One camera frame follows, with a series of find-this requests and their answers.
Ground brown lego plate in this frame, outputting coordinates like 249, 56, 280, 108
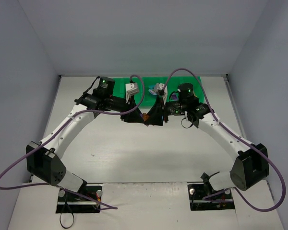
143, 114, 149, 121

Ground teal printed round lego brick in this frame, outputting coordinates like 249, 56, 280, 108
148, 88, 157, 96

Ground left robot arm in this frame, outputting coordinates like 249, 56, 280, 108
26, 77, 140, 194

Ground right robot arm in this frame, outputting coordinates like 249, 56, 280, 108
144, 83, 269, 191

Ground green five-compartment bin tray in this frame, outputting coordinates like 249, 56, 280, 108
112, 76, 205, 107

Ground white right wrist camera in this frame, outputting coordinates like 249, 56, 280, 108
154, 83, 168, 104

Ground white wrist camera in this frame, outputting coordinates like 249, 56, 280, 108
154, 83, 168, 104
125, 83, 140, 104

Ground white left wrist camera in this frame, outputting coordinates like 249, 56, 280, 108
125, 83, 140, 104

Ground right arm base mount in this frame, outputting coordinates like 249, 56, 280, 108
187, 172, 235, 211

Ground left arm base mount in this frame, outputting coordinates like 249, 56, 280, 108
56, 184, 102, 214

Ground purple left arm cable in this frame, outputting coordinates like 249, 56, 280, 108
0, 74, 144, 210

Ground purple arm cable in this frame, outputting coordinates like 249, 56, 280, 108
0, 74, 144, 210
163, 69, 287, 212

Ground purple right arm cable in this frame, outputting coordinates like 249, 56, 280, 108
163, 69, 287, 212

